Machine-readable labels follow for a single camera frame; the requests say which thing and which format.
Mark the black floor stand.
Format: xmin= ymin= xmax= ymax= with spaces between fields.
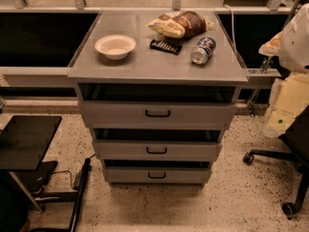
xmin=29 ymin=158 xmax=91 ymax=232

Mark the grey bottom drawer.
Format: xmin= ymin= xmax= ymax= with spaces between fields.
xmin=102 ymin=167 xmax=211 ymax=185

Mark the grey drawer cabinet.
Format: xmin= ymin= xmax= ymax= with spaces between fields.
xmin=68 ymin=10 xmax=247 ymax=170

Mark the black side table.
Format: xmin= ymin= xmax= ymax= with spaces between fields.
xmin=0 ymin=115 xmax=62 ymax=214

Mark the brown chip bag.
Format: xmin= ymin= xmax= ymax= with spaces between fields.
xmin=173 ymin=11 xmax=214 ymax=39

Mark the black office chair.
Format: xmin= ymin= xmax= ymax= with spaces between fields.
xmin=242 ymin=106 xmax=309 ymax=219

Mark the grey drawer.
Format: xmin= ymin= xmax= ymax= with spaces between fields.
xmin=93 ymin=140 xmax=222 ymax=161
xmin=102 ymin=167 xmax=211 ymax=185
xmin=78 ymin=101 xmax=235 ymax=130

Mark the white paper bowl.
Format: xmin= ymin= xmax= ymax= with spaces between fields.
xmin=95 ymin=35 xmax=136 ymax=60

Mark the white cable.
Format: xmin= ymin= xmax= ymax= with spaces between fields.
xmin=223 ymin=4 xmax=239 ymax=58

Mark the grey top drawer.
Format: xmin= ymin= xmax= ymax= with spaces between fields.
xmin=78 ymin=101 xmax=235 ymax=130

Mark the grey metal railing frame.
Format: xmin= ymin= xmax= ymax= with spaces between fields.
xmin=0 ymin=0 xmax=309 ymax=114

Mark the blue soda can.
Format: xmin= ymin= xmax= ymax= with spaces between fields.
xmin=191 ymin=37 xmax=216 ymax=65

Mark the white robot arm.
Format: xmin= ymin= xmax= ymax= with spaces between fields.
xmin=259 ymin=4 xmax=309 ymax=137

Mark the grey middle drawer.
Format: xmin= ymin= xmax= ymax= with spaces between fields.
xmin=93 ymin=140 xmax=222 ymax=161

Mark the yellow chip bag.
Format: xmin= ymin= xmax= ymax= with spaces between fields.
xmin=146 ymin=13 xmax=185 ymax=39

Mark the black snack bar wrapper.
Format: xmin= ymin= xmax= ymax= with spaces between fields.
xmin=150 ymin=40 xmax=183 ymax=55

